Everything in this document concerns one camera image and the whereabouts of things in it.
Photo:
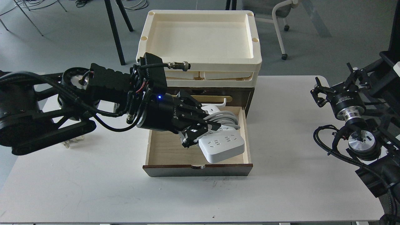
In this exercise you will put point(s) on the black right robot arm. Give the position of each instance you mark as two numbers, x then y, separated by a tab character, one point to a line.
368	103

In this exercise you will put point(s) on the small white connector part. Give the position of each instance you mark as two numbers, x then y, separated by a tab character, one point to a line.
74	140

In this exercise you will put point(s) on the grey metal chair frame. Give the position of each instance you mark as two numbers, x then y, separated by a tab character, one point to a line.
21	5

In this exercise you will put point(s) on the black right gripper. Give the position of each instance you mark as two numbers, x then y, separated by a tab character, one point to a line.
346	102

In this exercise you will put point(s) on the white power strip with cable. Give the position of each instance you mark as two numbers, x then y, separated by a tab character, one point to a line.
224	143

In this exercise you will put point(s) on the dark wooden drawer cabinet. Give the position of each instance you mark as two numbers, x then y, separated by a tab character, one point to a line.
238	97

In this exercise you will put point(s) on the cream plastic stacked tray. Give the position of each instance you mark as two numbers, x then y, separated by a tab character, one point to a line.
222	47

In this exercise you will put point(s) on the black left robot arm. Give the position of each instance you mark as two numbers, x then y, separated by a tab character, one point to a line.
38	111

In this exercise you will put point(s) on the white drawer handle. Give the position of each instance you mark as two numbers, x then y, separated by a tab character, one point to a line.
223	104

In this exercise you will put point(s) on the open wooden drawer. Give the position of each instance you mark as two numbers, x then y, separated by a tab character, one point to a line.
166	157

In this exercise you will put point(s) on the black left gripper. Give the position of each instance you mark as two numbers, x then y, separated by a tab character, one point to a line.
163	113

